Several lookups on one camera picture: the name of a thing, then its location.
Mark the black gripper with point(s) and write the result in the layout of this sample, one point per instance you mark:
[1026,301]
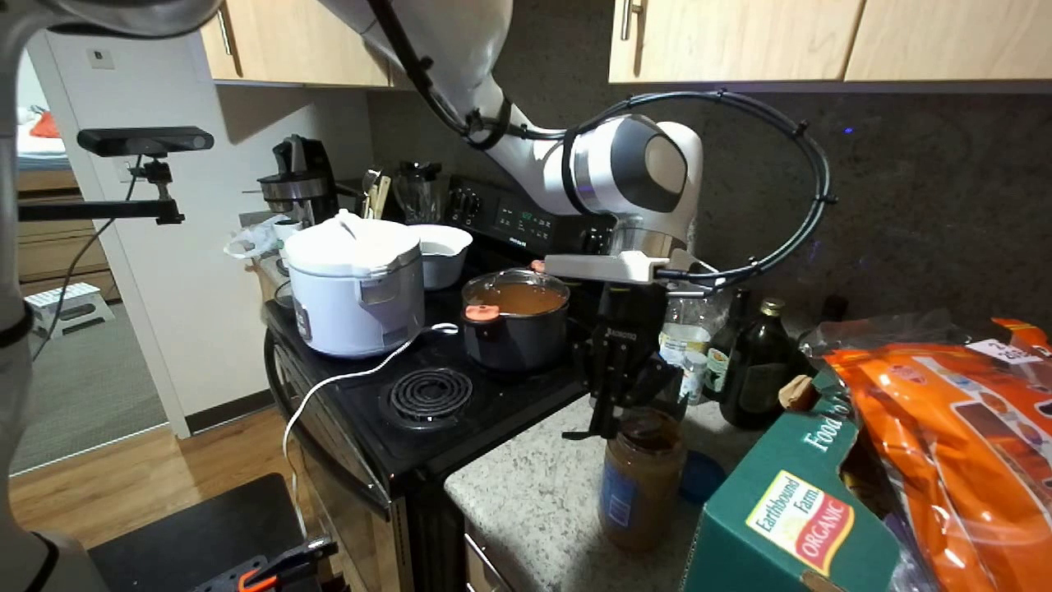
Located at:
[627,317]

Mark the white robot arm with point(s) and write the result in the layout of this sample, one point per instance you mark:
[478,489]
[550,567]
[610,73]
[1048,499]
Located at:
[440,33]

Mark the peanut butter jar blue label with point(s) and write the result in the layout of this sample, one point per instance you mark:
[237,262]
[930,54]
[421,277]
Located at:
[642,493]

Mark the clear bottle blue cap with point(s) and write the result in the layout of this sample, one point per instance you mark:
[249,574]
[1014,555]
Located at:
[703,324]

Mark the small dark glass bottle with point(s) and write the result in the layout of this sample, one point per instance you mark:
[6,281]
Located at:
[724,351]

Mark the blue jar lid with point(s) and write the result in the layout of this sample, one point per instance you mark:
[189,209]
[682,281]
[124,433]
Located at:
[703,480]

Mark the big dark olive oil bottle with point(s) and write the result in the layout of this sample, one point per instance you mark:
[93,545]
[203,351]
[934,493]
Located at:
[760,378]

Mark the glass pot lid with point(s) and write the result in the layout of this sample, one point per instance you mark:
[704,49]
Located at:
[522,296]

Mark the green cardboard box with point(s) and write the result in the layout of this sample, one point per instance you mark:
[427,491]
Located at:
[766,514]

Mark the black electric stove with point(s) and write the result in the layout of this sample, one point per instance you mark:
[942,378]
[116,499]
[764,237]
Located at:
[440,416]

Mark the white bowl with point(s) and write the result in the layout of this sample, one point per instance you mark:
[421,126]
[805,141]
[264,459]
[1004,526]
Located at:
[444,259]

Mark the wooden lower cabinet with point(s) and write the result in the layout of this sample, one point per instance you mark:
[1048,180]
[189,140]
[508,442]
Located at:
[488,570]

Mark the wooden cabinet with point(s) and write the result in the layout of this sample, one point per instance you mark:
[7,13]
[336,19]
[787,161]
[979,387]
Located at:
[488,570]
[743,37]
[284,43]

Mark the dark kettle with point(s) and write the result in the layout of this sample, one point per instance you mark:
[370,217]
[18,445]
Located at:
[419,191]

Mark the white rice cooker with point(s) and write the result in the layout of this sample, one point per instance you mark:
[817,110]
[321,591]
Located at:
[350,296]

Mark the wooden kitchen utensil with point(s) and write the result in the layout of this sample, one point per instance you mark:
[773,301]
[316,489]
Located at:
[375,194]

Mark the orange plastic produce bag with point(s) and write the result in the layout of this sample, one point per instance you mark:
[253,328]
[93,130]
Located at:
[956,437]

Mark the wooden upper cabinet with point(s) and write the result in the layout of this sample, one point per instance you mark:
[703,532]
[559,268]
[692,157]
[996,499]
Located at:
[743,37]
[284,43]

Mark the black coffee grinder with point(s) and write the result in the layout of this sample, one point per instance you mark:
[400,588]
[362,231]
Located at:
[302,175]

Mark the orange black clamp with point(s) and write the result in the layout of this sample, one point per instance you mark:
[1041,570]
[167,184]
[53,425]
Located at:
[284,567]

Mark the white plastic cup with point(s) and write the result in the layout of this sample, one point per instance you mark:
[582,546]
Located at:
[259,245]

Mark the black robot cart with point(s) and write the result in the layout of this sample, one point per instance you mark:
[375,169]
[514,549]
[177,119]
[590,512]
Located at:
[198,536]

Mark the white step stool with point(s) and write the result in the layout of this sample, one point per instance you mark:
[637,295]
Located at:
[70,302]

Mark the wooden dresser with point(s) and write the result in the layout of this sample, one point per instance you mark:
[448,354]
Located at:
[68,248]

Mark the orange background item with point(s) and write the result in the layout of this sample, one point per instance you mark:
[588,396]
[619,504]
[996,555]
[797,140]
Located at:
[49,124]

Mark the black stereo camera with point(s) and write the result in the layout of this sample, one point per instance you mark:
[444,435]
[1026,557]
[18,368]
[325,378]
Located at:
[144,140]

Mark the black camera stand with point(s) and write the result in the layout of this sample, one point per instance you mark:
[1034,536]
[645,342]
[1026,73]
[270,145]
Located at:
[88,209]

